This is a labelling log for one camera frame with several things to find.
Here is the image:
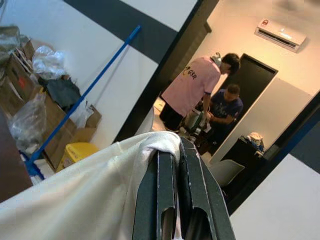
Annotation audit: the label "white plastic bag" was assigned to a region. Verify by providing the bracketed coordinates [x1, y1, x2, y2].
[32, 46, 68, 80]

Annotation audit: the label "black cabinet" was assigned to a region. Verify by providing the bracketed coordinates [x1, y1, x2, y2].
[224, 134, 267, 167]

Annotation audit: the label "white air conditioner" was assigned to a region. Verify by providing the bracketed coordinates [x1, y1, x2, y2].
[254, 17, 308, 54]

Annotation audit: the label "brown cardboard boxes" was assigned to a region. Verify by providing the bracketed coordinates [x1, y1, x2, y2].
[0, 39, 103, 173]

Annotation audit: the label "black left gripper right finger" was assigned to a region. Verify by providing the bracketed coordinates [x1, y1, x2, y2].
[177, 136, 237, 240]

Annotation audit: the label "white printed T-shirt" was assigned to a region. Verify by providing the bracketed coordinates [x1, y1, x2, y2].
[0, 130, 185, 240]

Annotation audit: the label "yellow container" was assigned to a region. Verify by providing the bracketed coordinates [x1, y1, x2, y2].
[56, 141, 100, 173]

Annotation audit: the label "white shell chair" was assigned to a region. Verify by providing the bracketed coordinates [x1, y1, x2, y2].
[207, 157, 246, 188]

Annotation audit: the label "person in pink shirt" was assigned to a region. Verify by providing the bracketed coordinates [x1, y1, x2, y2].
[159, 51, 241, 132]

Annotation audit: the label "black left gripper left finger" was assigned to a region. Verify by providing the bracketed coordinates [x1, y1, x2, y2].
[131, 149, 181, 240]

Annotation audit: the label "green camouflage bag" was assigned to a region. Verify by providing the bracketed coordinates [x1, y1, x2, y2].
[0, 24, 32, 81]

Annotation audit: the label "person in blue shirt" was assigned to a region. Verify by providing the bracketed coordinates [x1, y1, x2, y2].
[197, 83, 245, 152]

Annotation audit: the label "white and blue clothes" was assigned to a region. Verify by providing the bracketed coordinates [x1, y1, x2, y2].
[246, 131, 265, 153]

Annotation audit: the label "blue broom handle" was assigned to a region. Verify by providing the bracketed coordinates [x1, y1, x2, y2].
[24, 24, 143, 181]

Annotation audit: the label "clear plastic bag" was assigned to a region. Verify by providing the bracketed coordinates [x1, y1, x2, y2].
[7, 92, 48, 153]

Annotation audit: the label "black garment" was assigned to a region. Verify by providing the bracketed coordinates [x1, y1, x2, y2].
[45, 77, 83, 112]

